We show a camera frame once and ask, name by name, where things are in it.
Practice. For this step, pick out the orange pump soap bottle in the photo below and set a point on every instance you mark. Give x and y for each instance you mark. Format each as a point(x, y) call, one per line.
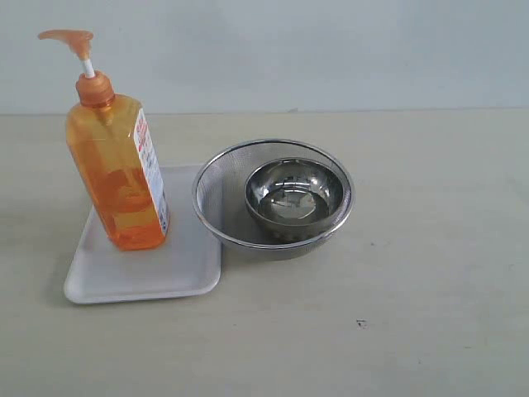
point(109, 139)

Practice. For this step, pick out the small stainless steel bowl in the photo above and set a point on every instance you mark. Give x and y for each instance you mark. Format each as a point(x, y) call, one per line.
point(295, 199)

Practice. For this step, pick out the steel mesh strainer basket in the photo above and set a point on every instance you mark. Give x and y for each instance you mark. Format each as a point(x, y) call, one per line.
point(219, 197)

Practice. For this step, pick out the white rectangular plastic tray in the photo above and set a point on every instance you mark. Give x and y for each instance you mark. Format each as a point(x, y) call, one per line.
point(188, 263)

